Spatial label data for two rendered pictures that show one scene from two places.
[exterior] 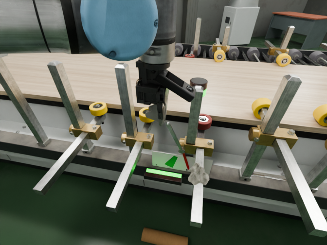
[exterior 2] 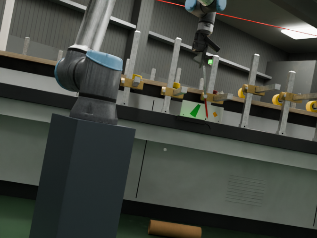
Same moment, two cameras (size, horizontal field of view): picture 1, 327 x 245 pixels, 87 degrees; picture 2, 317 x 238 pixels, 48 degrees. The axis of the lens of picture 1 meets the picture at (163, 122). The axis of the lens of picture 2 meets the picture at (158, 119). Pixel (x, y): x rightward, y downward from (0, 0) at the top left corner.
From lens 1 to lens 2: 1.84 m
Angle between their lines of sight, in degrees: 42
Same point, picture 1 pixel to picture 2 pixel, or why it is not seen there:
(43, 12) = not seen: outside the picture
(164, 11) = (213, 13)
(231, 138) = (227, 120)
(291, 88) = (256, 58)
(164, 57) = (211, 29)
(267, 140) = (252, 89)
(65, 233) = not seen: hidden behind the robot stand
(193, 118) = (213, 72)
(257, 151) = (248, 99)
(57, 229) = not seen: hidden behind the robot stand
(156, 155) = (185, 104)
